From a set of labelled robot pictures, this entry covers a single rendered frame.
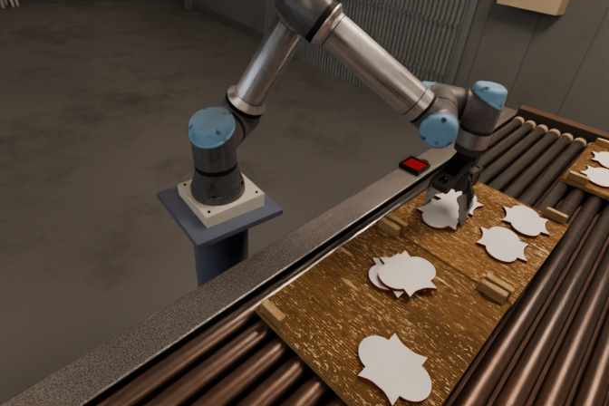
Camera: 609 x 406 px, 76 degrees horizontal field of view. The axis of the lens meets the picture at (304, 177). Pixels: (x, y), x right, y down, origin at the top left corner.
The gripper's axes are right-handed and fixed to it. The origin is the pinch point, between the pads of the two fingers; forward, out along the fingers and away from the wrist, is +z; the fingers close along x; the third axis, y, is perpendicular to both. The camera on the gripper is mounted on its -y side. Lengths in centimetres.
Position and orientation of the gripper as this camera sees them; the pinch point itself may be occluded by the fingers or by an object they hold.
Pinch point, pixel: (441, 213)
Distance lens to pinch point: 111.3
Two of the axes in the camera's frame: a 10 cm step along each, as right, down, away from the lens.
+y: 7.2, -3.0, 6.3
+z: -1.1, 8.5, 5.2
